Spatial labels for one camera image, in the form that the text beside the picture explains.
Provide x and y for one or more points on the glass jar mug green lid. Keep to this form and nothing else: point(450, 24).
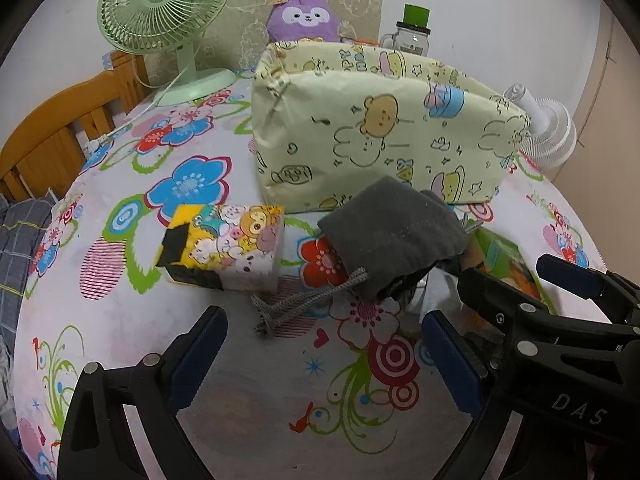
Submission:
point(415, 40)

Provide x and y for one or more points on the grey plaid bedding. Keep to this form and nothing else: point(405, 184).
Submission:
point(20, 240)

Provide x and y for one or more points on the green desk fan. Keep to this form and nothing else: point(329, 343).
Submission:
point(160, 0)

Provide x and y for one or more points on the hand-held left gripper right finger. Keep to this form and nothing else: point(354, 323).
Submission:
point(450, 360)

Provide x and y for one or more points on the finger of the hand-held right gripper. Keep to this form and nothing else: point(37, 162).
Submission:
point(567, 272)
point(495, 295)

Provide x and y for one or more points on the purple plush toy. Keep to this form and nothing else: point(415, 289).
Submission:
point(300, 20)

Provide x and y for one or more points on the white standing fan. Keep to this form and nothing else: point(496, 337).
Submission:
point(555, 135)

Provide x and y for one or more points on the white plastic tissue packet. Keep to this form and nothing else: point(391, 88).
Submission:
point(440, 295)

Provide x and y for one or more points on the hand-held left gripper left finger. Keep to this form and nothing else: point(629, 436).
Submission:
point(197, 355)

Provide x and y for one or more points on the yellow-green cartoon printed box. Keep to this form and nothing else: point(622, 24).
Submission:
point(350, 135)

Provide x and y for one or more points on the cartoon printed tissue pack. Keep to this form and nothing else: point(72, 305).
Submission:
point(235, 240)

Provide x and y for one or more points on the orange green printed packet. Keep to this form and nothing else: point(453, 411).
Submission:
point(505, 255)

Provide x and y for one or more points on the beige door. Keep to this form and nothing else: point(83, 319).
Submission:
point(615, 135)

